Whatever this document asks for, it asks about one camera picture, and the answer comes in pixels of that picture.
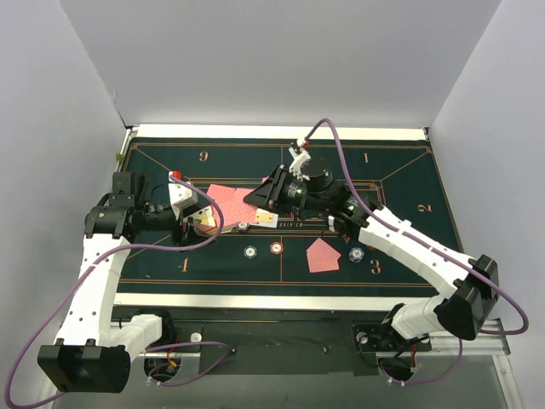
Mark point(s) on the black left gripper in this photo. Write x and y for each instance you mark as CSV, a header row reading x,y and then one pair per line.
x,y
186,227

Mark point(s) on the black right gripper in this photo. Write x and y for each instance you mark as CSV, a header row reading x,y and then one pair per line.
x,y
276,188

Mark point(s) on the face-up two of diamonds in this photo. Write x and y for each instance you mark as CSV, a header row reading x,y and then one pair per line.
x,y
265,219

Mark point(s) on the red-backed playing card deck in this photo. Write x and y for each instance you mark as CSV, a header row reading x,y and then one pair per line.
x,y
233,207

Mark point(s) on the red card position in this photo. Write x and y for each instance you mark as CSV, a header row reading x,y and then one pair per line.
x,y
320,245
321,262
220,194

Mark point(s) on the blue chip position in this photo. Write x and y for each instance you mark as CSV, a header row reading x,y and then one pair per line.
x,y
242,226

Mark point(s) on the red poker chip stack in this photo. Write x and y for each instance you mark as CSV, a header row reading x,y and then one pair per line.
x,y
276,248

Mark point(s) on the green poker chip stack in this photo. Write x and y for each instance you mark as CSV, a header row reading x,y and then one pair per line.
x,y
250,252

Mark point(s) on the blue chips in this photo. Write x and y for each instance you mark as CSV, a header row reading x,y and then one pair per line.
x,y
356,255

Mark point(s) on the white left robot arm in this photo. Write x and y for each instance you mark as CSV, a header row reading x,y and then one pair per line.
x,y
88,353

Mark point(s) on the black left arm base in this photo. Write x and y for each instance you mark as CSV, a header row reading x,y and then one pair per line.
x,y
157,328

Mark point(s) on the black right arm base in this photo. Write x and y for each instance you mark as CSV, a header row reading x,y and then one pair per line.
x,y
374,337

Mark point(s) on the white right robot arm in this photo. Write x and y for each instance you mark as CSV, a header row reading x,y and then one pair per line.
x,y
466,287

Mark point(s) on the green poker table mat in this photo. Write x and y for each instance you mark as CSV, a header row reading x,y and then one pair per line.
x,y
402,175

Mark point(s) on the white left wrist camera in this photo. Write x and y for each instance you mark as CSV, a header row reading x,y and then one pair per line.
x,y
181,196

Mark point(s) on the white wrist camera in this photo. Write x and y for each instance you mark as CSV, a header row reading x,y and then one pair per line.
x,y
300,155
181,196

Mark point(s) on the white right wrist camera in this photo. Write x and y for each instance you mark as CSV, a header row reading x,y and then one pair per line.
x,y
300,155

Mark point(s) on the aluminium frame rail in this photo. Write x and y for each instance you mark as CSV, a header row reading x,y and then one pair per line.
x,y
305,347

